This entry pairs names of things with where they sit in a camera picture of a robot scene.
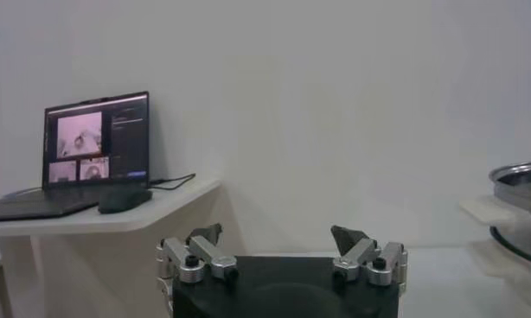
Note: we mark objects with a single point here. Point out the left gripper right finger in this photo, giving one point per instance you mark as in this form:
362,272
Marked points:
358,255

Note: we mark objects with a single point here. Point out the black computer mouse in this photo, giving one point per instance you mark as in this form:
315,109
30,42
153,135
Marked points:
125,199

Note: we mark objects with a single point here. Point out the black laptop with video windows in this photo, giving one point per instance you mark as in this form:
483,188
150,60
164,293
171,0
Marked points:
127,142

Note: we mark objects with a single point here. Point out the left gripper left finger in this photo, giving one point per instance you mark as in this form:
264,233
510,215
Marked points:
213,257

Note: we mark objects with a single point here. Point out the white side table with mouse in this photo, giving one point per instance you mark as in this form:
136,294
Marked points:
161,207

